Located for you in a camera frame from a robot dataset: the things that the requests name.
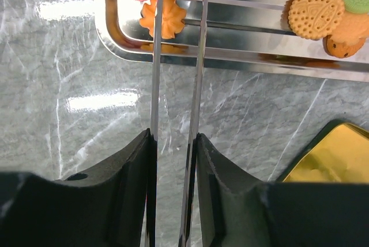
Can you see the silver metal tray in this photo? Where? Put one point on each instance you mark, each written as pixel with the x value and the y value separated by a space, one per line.
pixel 251 35

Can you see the tan fish shaped cookie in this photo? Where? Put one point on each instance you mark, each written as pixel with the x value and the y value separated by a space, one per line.
pixel 351 29

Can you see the gold tin lid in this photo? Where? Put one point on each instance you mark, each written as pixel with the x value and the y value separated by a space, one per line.
pixel 338 153

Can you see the tan round sandwich cookie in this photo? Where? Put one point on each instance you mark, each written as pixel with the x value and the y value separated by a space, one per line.
pixel 315 19

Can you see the orange chocolate chip cookie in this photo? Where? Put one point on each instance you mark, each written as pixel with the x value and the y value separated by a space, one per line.
pixel 342 50

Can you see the orange flower swirl cookie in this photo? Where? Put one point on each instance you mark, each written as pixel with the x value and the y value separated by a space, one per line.
pixel 172 18

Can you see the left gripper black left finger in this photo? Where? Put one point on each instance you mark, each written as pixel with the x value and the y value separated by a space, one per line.
pixel 112 203

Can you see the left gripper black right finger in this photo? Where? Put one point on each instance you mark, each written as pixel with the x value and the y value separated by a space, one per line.
pixel 237 209

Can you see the silver metal tongs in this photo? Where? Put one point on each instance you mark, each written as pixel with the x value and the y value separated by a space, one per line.
pixel 181 179

